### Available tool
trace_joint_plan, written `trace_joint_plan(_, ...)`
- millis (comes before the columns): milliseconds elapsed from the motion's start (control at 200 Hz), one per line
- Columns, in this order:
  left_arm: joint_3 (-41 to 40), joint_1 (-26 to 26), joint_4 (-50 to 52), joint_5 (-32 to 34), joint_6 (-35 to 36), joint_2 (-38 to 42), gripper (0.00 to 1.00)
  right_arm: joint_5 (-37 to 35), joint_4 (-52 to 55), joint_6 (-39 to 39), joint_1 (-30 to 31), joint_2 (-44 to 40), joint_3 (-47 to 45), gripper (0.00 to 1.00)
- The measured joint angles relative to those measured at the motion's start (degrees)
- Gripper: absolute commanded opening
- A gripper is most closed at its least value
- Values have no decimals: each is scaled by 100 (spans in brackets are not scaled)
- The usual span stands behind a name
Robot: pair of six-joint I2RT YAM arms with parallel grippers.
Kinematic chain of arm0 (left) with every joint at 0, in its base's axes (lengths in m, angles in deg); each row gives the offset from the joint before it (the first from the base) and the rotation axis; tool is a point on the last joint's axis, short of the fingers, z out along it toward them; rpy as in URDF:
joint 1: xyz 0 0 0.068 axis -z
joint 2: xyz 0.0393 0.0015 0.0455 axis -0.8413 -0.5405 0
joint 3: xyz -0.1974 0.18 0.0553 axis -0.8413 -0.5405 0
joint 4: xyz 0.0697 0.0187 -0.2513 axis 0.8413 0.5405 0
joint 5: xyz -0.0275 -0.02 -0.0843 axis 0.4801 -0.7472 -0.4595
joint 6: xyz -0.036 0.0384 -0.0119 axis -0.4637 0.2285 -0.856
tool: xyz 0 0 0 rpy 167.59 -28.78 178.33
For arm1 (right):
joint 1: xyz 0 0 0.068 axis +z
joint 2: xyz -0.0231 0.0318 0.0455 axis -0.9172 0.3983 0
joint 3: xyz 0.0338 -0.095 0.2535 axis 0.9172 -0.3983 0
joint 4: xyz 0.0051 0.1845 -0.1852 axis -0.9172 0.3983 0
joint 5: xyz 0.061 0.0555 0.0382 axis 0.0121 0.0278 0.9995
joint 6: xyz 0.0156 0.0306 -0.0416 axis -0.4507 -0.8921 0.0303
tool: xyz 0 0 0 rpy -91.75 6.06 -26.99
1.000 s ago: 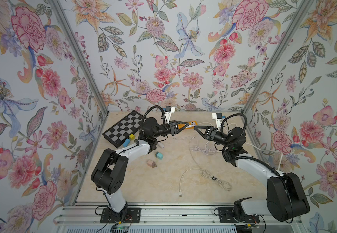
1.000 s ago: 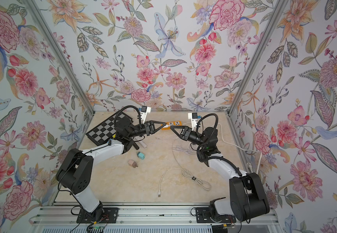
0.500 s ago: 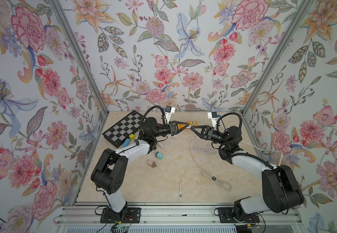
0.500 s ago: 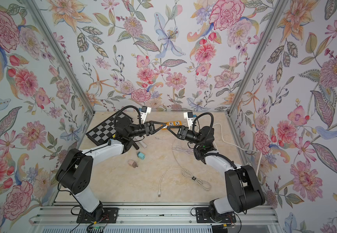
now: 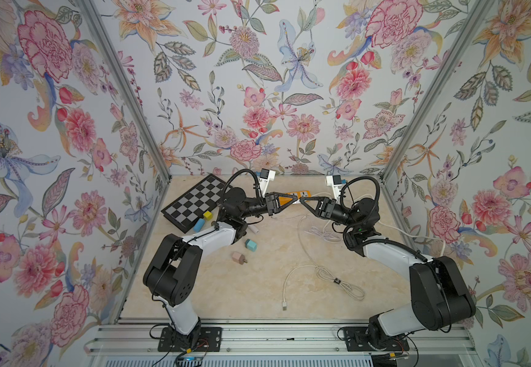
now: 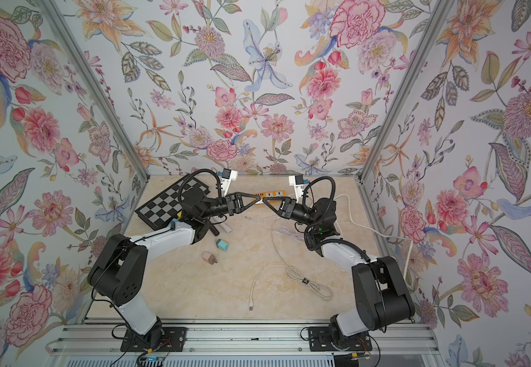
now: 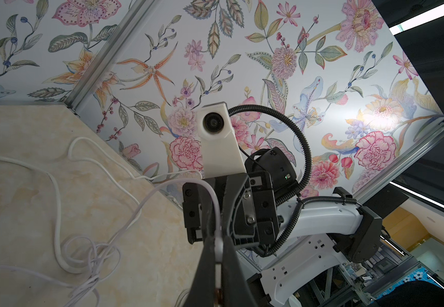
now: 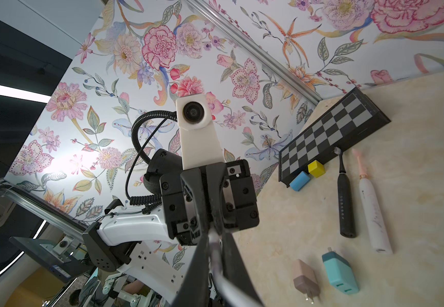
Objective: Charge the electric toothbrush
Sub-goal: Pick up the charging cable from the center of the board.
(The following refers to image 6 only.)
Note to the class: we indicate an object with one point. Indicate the aluminium front rail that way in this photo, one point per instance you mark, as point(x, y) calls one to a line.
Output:
point(101, 342)

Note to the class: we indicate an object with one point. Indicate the teal USB charger plug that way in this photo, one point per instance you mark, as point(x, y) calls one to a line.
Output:
point(222, 245)

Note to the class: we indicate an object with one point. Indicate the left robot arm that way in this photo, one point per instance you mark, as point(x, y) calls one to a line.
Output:
point(118, 272)

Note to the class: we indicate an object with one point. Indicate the black white checkerboard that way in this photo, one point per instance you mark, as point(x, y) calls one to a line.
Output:
point(161, 209)

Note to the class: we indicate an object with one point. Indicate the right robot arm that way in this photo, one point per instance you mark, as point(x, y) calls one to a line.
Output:
point(380, 291)

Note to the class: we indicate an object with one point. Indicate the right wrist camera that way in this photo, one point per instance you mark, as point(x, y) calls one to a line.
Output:
point(298, 183)

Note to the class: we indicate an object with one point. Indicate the black electric toothbrush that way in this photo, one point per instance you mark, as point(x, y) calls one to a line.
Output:
point(211, 228)

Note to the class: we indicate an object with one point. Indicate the white pink electric toothbrush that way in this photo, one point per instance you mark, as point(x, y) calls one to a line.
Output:
point(225, 228)

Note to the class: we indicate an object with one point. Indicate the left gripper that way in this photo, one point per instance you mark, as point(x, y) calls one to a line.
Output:
point(229, 205)

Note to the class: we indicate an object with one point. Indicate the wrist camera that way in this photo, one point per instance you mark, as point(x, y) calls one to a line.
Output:
point(226, 177)
point(298, 183)

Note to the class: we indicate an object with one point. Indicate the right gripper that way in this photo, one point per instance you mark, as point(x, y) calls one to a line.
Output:
point(285, 207)

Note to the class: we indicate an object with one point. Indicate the orange power strip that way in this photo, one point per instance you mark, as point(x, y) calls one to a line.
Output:
point(270, 194)

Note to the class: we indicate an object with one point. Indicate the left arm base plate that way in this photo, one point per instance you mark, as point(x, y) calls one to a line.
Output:
point(168, 339)

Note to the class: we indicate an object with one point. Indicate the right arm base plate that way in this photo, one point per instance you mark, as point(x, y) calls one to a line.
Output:
point(329, 339)

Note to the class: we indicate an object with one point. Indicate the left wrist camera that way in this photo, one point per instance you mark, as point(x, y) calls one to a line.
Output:
point(226, 177)

